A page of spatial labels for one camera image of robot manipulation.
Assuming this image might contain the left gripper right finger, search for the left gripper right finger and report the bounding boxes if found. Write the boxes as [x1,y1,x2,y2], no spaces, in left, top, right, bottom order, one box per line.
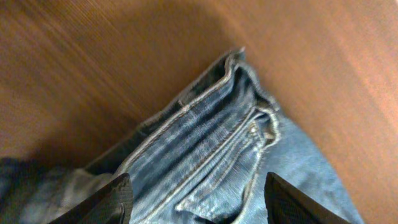
[264,172,348,224]

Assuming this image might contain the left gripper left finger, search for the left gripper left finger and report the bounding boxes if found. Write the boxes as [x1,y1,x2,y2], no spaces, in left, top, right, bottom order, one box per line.
[50,173,133,224]

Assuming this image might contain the blue denim jeans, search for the blue denim jeans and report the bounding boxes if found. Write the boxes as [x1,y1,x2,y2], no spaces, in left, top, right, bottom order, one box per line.
[1,49,363,223]

